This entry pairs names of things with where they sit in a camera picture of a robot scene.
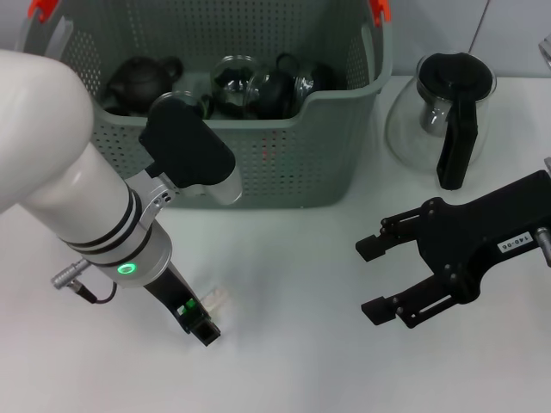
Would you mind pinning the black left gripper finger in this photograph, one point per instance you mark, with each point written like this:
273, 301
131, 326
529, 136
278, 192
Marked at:
206, 333

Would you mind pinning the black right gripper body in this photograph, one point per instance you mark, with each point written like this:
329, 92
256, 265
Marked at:
473, 236

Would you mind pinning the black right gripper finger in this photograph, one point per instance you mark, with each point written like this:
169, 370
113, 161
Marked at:
372, 248
383, 310

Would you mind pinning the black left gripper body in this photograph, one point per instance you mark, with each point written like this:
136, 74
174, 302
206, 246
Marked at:
172, 292

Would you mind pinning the green building brick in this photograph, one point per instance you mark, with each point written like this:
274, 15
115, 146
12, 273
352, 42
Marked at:
187, 306

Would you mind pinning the grey-green perforated storage bin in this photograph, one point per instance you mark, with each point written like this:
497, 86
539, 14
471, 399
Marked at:
292, 180

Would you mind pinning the white two-stud plate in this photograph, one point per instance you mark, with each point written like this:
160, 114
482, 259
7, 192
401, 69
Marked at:
215, 299

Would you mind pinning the black clay teapot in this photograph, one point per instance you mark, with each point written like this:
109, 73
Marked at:
138, 84

